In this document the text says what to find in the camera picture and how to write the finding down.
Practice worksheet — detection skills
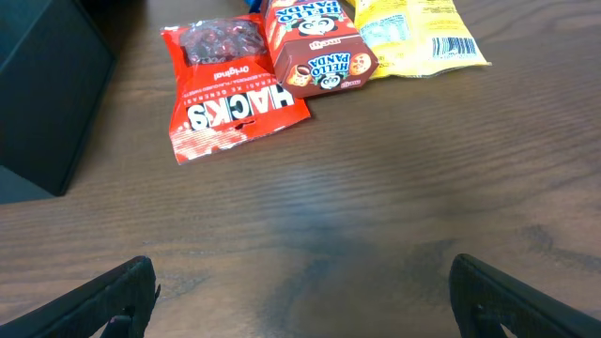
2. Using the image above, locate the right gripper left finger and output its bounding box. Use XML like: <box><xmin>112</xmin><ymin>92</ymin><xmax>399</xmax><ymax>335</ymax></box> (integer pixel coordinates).
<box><xmin>1</xmin><ymin>255</ymin><xmax>161</xmax><ymax>337</ymax></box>

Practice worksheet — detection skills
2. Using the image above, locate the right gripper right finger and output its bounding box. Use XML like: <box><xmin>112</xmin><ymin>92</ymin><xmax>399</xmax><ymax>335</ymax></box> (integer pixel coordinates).
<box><xmin>449</xmin><ymin>253</ymin><xmax>600</xmax><ymax>338</ymax></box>

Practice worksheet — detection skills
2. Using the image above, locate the red Hacks candy bag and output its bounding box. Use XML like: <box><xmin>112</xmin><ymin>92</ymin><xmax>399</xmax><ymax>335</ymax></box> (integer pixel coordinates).
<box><xmin>161</xmin><ymin>14</ymin><xmax>310</xmax><ymax>164</ymax></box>

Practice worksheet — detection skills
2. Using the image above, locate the black gift box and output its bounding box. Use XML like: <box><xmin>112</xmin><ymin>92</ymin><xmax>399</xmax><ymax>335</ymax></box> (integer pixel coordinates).
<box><xmin>1</xmin><ymin>0</ymin><xmax>116</xmax><ymax>204</ymax></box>

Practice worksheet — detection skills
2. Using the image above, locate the yellow snack bag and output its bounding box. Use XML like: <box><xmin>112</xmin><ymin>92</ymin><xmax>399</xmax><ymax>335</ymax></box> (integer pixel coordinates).
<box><xmin>348</xmin><ymin>0</ymin><xmax>489</xmax><ymax>80</ymax></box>

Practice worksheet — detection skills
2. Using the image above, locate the Hello Panda biscuit box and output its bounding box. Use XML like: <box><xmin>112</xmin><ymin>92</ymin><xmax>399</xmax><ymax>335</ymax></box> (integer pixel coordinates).
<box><xmin>261</xmin><ymin>0</ymin><xmax>378</xmax><ymax>99</ymax></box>

